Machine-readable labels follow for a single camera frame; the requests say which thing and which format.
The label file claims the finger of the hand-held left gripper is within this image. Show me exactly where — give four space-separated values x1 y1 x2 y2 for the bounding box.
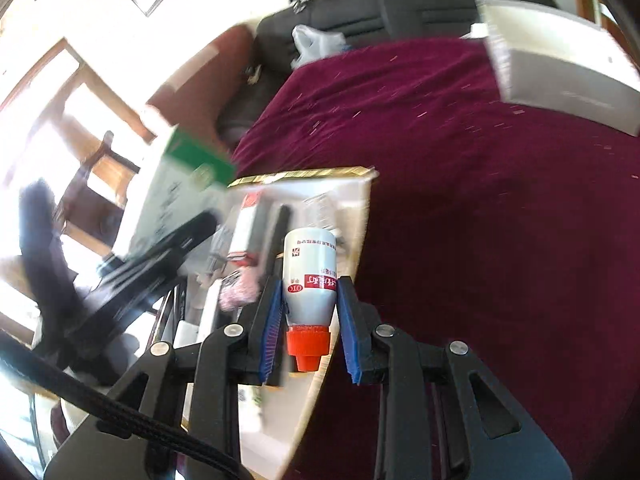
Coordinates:
95 211 221 306

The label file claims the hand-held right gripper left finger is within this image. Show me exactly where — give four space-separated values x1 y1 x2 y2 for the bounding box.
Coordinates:
45 275 286 480

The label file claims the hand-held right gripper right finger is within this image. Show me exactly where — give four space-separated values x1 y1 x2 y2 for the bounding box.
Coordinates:
336 275 573 480

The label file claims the white and green medicine box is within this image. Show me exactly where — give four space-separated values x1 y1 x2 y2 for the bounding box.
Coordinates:
117 127 238 261

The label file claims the grey box with red end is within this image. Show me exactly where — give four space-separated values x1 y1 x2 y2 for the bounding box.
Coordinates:
227 192 263 266

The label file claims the black marker with yellow band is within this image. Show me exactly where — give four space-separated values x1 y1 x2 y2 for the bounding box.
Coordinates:
265 204 293 281

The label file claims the white tray with gold edge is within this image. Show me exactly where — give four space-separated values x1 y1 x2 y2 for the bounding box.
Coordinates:
180 165 381 480

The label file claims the pink fuzzy sponge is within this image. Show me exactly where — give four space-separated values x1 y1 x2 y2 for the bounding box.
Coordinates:
217 267 261 311

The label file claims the wooden chair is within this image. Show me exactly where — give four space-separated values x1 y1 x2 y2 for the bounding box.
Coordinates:
55 130 146 261

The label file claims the reddish brown cushion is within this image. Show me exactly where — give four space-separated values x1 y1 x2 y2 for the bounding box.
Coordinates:
147 25 258 146

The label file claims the white plastic bag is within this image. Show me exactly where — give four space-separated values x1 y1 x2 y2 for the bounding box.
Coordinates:
291 24 348 68

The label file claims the black sofa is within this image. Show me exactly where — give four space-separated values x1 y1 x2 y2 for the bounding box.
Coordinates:
255 0 561 86

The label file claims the large grey cardboard box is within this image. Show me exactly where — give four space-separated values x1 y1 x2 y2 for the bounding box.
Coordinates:
475 0 640 137

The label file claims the black braided cable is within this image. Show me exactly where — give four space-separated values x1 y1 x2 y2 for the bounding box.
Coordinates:
0 330 256 480

